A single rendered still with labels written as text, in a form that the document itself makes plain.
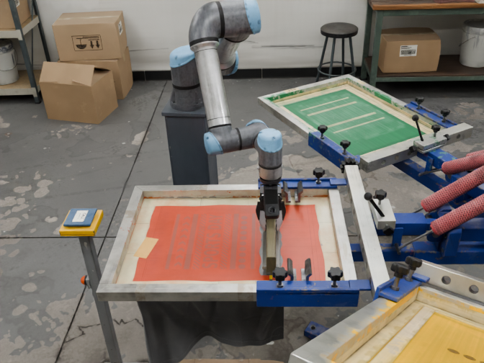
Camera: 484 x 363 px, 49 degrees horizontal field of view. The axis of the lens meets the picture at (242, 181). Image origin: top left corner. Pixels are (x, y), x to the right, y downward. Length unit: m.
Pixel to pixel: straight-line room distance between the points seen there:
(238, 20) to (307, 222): 0.74
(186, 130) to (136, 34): 3.49
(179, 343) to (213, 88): 0.87
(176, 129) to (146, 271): 0.69
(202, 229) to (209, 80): 0.54
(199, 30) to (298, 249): 0.78
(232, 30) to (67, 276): 2.01
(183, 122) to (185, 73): 0.20
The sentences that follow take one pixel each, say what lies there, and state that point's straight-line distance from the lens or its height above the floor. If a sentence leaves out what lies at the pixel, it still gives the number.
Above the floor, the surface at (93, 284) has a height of 0.64.
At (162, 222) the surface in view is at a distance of 1.98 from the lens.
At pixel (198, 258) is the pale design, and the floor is 0.95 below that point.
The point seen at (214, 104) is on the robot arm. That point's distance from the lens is 1.71.
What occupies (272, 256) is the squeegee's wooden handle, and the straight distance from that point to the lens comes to 1.64.
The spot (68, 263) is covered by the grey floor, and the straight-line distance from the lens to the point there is 3.43.
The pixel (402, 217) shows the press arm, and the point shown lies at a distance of 1.87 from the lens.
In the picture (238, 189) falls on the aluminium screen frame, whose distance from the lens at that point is 2.05.
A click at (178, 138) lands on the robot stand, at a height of 1.08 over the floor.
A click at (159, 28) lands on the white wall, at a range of 5.58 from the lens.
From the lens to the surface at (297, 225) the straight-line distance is 1.93.
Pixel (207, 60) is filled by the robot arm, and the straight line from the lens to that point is 1.73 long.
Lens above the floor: 2.13
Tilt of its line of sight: 33 degrees down
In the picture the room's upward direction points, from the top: 2 degrees counter-clockwise
